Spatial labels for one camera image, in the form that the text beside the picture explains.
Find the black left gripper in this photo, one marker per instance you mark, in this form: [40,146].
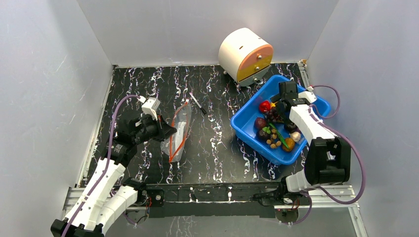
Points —
[164,130]

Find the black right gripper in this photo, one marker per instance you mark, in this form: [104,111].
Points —
[281,108]

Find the dark purple grape bunch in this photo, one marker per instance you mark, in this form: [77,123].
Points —
[272,116]

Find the clear zip top bag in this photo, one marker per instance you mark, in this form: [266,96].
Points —
[174,145]

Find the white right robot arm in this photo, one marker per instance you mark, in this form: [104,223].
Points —
[328,159]

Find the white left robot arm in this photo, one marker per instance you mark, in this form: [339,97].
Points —
[97,208]

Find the red strawberry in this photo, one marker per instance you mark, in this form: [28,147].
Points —
[264,106]

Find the blue plastic bin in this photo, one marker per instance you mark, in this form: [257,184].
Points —
[243,123]

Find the dark plum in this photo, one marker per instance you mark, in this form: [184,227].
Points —
[290,127]

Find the purple mangosteen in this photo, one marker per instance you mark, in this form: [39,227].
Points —
[260,123]

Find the dark mangosteen green leaves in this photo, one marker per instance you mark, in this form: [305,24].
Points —
[264,134]

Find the white garlic bulb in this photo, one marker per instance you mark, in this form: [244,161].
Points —
[295,136]

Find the black white marker pen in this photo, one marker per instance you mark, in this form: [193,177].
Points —
[204,112]

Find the orange brown fruit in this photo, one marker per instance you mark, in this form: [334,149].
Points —
[288,145]

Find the white round drawer cabinet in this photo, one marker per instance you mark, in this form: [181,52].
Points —
[245,56]

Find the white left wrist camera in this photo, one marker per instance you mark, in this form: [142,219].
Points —
[150,106]

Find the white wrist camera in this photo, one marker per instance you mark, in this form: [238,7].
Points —
[150,106]
[309,96]

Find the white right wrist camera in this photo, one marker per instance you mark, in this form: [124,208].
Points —
[309,96]

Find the aluminium frame rail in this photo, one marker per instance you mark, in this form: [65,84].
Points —
[235,200]

